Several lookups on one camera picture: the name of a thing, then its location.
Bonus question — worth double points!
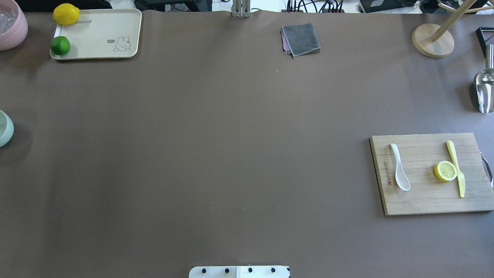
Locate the white ceramic spoon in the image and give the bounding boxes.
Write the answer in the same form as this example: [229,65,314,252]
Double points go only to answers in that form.
[389,144,411,192]

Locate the mint green bowl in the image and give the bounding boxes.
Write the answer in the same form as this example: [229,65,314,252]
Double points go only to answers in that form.
[0,110,14,147]

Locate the pink bowl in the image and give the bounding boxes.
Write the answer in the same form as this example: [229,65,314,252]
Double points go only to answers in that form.
[0,0,28,51]

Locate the grey folded cloth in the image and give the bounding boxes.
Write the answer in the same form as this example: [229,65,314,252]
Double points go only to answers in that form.
[281,23,321,58]

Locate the wooden cutting board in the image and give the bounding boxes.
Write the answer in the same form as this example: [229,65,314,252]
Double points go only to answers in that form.
[369,133,494,216]

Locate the beige rabbit serving tray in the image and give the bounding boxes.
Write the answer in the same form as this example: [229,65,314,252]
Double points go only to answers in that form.
[50,8,142,60]

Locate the halved lemon slice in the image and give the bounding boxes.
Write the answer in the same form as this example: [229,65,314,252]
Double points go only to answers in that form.
[434,161,457,182]

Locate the green lime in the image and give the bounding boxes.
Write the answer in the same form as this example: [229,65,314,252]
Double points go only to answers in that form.
[51,36,71,55]

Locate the wooden mug tree stand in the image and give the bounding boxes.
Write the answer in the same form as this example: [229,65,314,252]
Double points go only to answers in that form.
[411,0,494,59]

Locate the yellow plastic knife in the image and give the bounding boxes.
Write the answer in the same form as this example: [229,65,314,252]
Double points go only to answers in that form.
[446,140,465,198]

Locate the yellow lemon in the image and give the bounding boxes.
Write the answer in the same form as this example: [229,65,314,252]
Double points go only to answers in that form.
[52,3,80,26]

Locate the metal scoop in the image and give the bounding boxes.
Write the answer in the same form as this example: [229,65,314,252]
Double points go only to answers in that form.
[474,44,494,113]

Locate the aluminium frame post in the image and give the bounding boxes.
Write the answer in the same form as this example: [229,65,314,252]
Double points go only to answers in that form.
[232,0,251,18]

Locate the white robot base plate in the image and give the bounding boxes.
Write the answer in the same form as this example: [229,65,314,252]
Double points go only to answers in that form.
[189,265,291,278]

